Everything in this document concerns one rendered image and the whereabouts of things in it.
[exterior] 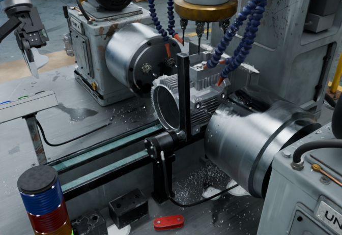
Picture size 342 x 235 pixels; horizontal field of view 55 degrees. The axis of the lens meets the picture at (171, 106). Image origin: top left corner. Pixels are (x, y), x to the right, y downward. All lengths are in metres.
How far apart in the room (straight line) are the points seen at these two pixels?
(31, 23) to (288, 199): 0.86
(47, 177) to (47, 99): 0.53
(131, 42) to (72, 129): 0.43
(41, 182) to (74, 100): 1.02
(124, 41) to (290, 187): 0.78
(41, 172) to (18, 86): 1.21
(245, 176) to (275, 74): 0.42
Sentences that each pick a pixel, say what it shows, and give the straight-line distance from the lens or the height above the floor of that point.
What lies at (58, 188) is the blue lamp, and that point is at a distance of 0.57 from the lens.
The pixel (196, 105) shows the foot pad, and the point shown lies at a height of 1.06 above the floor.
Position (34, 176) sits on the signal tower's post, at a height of 1.22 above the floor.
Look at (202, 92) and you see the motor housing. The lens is 1.02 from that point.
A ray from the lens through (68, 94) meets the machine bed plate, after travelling 1.60.
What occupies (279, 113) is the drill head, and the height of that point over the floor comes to 1.16.
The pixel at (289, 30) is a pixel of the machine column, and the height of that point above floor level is 1.25.
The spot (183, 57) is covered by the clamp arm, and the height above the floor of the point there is 1.25.
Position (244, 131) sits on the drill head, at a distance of 0.78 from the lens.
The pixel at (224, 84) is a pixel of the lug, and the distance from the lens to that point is 1.05.
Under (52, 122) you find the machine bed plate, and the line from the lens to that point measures 1.42.
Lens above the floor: 1.59
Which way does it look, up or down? 33 degrees down
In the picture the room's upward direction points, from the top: straight up
